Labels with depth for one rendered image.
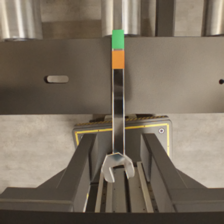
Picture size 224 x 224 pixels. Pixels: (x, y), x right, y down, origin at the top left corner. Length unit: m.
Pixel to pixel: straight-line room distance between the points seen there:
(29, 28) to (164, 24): 0.42
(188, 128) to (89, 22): 1.23
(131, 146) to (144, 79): 0.99
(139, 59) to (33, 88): 0.13
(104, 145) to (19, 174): 1.09
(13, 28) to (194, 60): 0.45
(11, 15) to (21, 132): 1.31
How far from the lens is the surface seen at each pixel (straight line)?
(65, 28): 1.45
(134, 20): 0.47
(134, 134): 1.13
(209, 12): 0.57
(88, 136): 0.16
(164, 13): 0.62
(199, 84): 0.22
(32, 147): 1.73
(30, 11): 0.55
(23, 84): 0.22
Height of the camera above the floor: 1.36
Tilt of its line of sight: 75 degrees down
